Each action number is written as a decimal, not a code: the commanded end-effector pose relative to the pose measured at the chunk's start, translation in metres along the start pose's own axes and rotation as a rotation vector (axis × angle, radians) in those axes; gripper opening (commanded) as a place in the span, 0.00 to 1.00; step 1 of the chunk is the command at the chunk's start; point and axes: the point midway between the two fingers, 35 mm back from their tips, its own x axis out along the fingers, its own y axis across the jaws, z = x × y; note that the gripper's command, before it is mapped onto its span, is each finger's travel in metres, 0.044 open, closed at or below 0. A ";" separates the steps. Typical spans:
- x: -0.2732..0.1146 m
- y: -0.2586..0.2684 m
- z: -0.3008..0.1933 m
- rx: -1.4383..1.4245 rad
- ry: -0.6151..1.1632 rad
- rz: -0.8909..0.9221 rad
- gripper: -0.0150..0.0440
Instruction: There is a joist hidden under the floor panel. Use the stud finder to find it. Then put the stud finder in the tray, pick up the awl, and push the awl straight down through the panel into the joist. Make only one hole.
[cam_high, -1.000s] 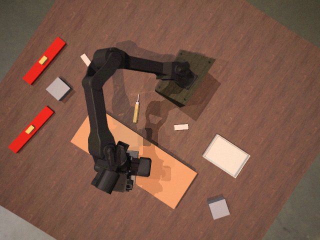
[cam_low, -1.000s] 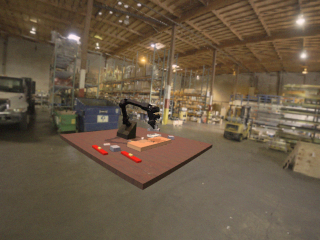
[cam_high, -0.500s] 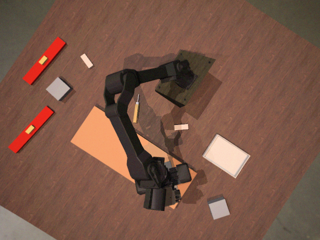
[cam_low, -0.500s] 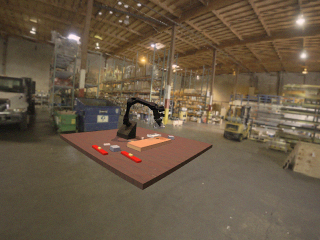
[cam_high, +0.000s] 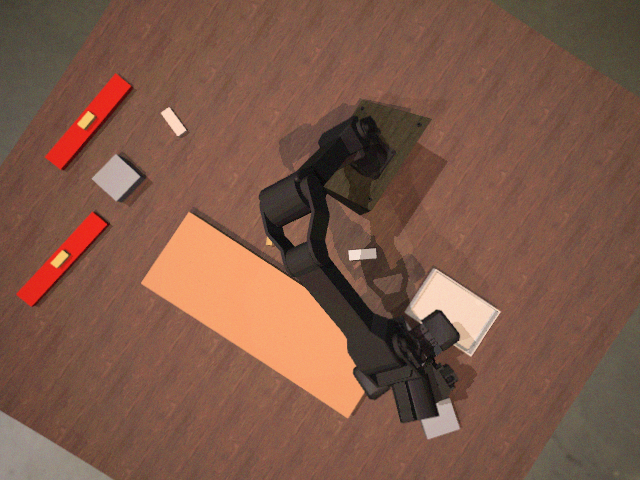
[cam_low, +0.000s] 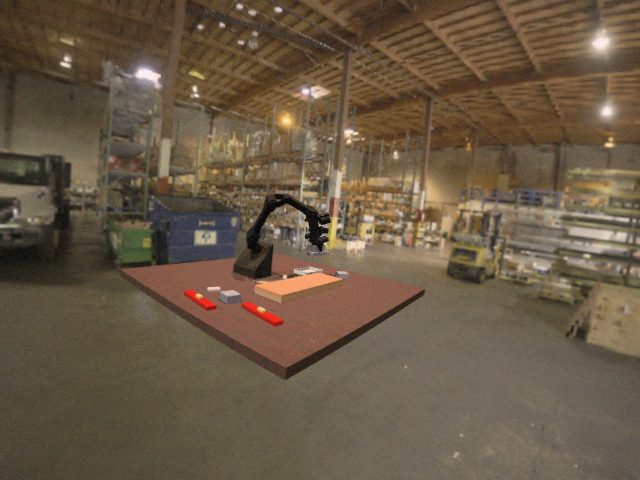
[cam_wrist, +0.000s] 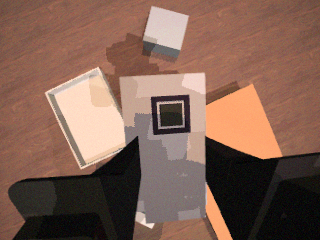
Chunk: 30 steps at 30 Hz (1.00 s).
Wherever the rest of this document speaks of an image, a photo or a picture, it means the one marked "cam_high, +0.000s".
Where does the orange rectangular panel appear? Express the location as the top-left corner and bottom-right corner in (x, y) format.
(141, 212), (364, 418)

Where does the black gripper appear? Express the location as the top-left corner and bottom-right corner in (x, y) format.
(353, 309), (460, 400)

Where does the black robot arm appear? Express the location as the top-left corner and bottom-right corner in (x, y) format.
(259, 115), (459, 423)

